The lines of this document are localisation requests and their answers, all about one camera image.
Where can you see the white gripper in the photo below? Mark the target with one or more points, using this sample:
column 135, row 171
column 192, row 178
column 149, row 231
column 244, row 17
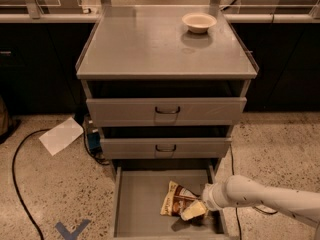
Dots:
column 209, row 198

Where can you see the brown chip bag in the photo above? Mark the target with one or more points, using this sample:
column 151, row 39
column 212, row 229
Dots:
column 177, row 199

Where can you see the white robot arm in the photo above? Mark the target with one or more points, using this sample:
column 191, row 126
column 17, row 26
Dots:
column 240, row 191

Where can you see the grey bottom drawer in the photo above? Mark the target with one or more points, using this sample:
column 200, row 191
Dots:
column 139, row 196

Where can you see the grey drawer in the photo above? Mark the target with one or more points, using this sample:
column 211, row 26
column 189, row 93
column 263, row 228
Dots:
column 139, row 196
column 165, row 111
column 165, row 148

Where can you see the grey middle drawer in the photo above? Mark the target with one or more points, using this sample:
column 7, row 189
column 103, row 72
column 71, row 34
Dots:
column 165, row 148

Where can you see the grey metal drawer cabinet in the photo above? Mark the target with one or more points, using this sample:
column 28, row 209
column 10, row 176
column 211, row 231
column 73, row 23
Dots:
column 148, row 52

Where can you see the grey top drawer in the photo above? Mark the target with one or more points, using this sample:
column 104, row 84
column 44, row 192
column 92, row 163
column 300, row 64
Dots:
column 165, row 111

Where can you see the blue power box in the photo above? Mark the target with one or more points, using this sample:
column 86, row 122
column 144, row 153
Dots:
column 93, row 136

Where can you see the white paper sheet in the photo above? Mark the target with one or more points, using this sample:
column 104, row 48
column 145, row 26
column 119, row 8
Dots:
column 61, row 136

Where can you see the white paper bowl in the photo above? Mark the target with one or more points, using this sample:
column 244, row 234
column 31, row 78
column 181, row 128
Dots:
column 199, row 23

